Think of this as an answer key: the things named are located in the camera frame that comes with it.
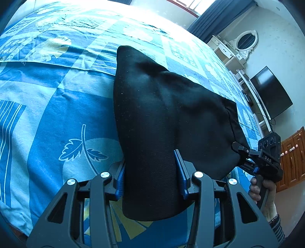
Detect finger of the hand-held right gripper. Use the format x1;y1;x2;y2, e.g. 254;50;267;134
238;157;260;174
232;141;261;156

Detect person's right forearm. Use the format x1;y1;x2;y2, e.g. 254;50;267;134
267;213;286;244

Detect blue printed bedsheet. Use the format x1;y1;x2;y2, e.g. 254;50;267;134
0;0;262;248

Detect brown wooden cabinet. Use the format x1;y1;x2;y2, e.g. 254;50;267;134
276;126;305;194

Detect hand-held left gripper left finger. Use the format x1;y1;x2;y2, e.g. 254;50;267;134
26;162;127;248

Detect black pants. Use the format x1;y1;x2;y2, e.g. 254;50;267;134
113;45;250;221

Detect black flat television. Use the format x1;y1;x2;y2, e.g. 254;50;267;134
250;66;293;120

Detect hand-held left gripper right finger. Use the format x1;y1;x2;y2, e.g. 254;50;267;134
173;149;280;248

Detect white television shelf unit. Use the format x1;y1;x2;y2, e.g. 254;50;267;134
235;69;274;133

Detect person's right hand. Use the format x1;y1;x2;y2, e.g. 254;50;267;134
248;178;278;220

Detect white dressing table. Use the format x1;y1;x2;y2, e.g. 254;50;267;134
207;35;243;68

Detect dark blue curtain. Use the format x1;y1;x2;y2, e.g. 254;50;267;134
187;0;258;44

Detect white oval mirror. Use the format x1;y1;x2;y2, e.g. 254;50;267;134
229;30;258;59

